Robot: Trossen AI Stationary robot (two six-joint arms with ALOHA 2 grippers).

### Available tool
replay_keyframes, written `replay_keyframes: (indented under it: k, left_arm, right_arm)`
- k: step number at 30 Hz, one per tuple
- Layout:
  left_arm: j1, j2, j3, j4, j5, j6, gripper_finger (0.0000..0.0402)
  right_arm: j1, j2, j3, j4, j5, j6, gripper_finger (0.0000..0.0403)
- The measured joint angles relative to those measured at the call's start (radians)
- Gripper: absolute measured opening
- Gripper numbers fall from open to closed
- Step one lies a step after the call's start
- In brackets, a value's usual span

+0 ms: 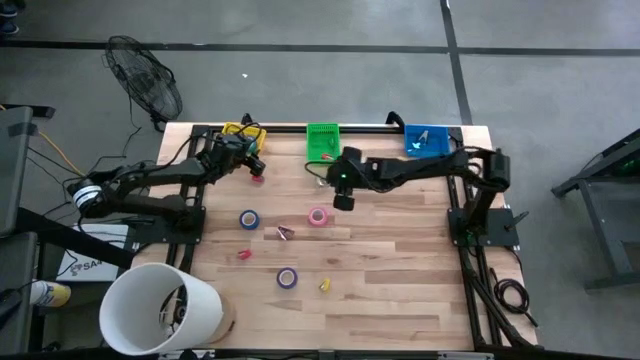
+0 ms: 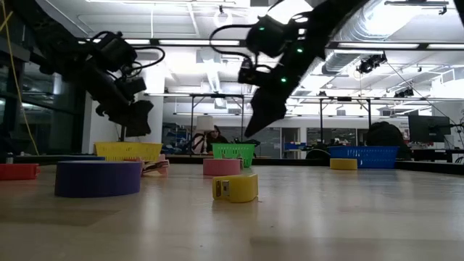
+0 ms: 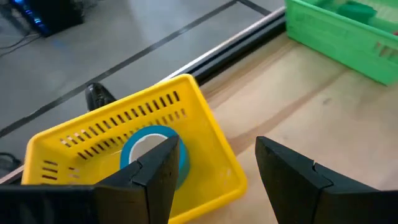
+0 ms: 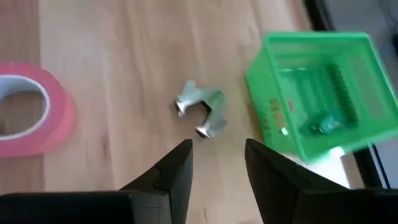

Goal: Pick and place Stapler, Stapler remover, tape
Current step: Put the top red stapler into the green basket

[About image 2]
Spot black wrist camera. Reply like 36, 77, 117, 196
237, 57, 262, 86
115, 76, 148, 98

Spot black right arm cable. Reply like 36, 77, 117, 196
208, 23, 255, 61

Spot yellow extension cable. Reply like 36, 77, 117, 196
0, 0, 41, 157

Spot pink tape roll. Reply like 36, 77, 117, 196
202, 158, 243, 177

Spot person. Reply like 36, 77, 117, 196
364, 121, 413, 160
205, 125, 230, 153

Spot yellow mini stapler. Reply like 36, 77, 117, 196
212, 173, 260, 204

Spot black aluminium table frame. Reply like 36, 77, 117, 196
0, 154, 464, 174

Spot black rig frame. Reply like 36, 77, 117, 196
318, 96, 373, 145
188, 93, 245, 156

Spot black office chair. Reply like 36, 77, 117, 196
305, 148, 331, 160

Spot white table lamp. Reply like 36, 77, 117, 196
194, 115, 215, 155

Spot black computer monitor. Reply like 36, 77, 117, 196
407, 115, 452, 144

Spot yellow tape roll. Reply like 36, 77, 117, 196
329, 157, 359, 171

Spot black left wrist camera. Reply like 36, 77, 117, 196
115, 76, 148, 98

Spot black ceiling camera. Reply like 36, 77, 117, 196
394, 87, 415, 99
357, 53, 388, 75

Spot green plastic basket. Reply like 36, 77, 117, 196
212, 143, 256, 168

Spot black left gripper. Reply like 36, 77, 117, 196
94, 92, 155, 138

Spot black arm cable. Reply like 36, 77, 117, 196
88, 30, 167, 79
208, 23, 255, 61

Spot purple tape roll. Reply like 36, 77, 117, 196
54, 160, 143, 199

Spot dark office desk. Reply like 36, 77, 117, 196
409, 146, 464, 164

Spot blue plastic basket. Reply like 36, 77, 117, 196
328, 146, 399, 170

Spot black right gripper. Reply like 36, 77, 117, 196
244, 56, 304, 138

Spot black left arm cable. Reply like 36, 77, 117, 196
88, 30, 167, 79

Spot pink staple remover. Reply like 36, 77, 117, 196
141, 154, 171, 178

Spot yellow plastic basket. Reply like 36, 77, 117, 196
94, 141, 163, 162

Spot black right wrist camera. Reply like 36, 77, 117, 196
237, 57, 262, 86

